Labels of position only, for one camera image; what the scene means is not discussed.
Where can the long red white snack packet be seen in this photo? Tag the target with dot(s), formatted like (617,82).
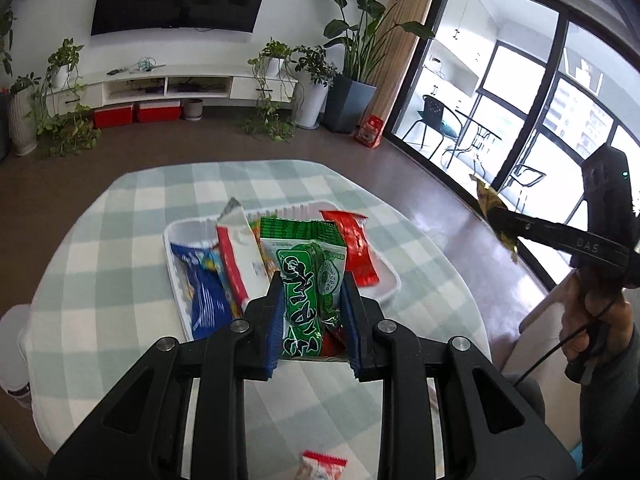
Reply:
(240,260)

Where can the black metal balcony table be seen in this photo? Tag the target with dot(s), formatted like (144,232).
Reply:
(480,135)

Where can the blue cartoon snack packet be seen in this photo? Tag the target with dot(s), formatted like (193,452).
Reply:
(220,267)

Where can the black chair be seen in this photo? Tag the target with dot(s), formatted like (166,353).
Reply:
(525,177)
(432,110)

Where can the tall plant in grey pot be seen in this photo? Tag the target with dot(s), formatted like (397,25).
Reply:
(350,105)

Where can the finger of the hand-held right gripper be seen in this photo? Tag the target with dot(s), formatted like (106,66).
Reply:
(550,240)

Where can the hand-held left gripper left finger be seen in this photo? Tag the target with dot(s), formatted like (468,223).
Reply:
(274,330)

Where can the white television cabinet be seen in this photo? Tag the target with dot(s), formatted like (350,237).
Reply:
(240,87)

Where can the white plastic tray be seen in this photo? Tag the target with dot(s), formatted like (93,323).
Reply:
(192,232)

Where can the red storage box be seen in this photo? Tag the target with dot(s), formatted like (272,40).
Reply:
(114,116)
(158,111)

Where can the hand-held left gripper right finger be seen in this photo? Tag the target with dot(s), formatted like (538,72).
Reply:
(350,332)

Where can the small grey pot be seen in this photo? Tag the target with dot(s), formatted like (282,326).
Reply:
(193,109)

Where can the bushy plant in white pot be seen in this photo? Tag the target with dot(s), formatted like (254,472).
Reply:
(310,100)

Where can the person's right forearm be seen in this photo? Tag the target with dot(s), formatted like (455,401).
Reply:
(620,400)

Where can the wooden slat panel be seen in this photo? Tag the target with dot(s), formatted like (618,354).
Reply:
(400,60)

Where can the green checkered tablecloth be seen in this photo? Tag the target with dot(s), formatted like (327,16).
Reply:
(125,220)

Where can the red bag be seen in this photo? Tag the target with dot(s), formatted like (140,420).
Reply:
(370,132)

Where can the beige sofa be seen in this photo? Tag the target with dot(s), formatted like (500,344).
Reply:
(540,320)

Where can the small red white candy packet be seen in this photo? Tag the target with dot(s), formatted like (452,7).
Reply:
(322,467)

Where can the white balcony cabinet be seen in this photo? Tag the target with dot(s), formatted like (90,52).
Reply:
(465,25)

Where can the black framed glass door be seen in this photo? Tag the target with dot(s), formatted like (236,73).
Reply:
(557,60)

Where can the red nut print snack packet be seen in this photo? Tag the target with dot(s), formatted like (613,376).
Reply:
(332,345)

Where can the trailing plant in white pot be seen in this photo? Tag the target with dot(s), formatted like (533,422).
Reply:
(62,65)
(272,60)

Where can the gold snack packet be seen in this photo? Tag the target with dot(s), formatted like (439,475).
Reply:
(492,205)

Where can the green snack packet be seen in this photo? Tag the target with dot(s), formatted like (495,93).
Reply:
(300,300)

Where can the plant in white ribbed pot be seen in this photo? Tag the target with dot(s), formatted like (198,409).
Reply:
(22,125)

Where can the person's right hand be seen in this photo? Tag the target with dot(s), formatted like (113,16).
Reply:
(595,310)

